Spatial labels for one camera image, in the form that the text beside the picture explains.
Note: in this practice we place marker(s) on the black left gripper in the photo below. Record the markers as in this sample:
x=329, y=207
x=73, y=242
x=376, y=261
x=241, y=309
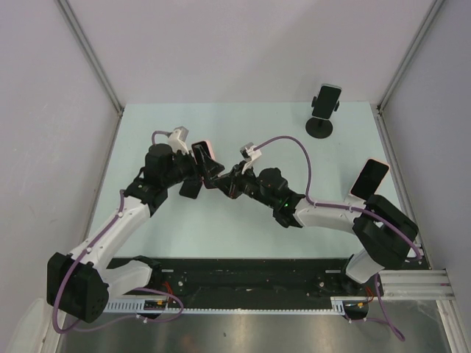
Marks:
x=208, y=168

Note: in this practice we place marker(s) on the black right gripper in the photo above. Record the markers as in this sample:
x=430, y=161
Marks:
x=230, y=184

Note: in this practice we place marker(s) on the pink-cased phone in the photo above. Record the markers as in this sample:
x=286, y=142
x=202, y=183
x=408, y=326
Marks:
x=369, y=179
x=205, y=160

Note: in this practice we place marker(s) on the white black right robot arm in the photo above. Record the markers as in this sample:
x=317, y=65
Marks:
x=386, y=234

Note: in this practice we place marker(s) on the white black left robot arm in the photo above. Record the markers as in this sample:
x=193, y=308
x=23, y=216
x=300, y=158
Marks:
x=80, y=282

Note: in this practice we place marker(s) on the black folding phone stand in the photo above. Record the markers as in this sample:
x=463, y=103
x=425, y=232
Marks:
x=191, y=188

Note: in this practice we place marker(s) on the black round-base phone stand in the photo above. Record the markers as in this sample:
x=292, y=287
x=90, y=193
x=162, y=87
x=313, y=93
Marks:
x=318, y=128

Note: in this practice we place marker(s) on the white phone stand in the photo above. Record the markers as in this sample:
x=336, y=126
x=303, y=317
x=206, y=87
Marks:
x=355, y=201

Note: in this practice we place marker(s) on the white-cased phone on round stand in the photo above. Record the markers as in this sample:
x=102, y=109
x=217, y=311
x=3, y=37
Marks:
x=326, y=102

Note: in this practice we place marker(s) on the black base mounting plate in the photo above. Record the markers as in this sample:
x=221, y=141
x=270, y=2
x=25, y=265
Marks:
x=259, y=283

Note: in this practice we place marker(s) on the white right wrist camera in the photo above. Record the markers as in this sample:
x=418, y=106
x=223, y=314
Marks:
x=250, y=155

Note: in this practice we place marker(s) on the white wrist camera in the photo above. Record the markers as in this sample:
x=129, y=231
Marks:
x=250, y=155
x=176, y=140

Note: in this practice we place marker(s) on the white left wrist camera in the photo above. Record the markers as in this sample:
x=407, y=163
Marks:
x=176, y=140

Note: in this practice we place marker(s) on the white slotted cable duct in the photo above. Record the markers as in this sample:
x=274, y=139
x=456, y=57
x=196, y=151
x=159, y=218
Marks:
x=158, y=304

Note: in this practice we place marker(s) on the aluminium frame rail left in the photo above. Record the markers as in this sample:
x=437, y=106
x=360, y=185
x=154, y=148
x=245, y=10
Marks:
x=76, y=29

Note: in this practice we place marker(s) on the aluminium frame rail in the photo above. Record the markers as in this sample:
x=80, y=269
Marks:
x=424, y=28
x=76, y=29

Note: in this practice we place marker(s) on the aluminium frame rail right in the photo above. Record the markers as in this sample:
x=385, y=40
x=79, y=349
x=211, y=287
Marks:
x=424, y=28

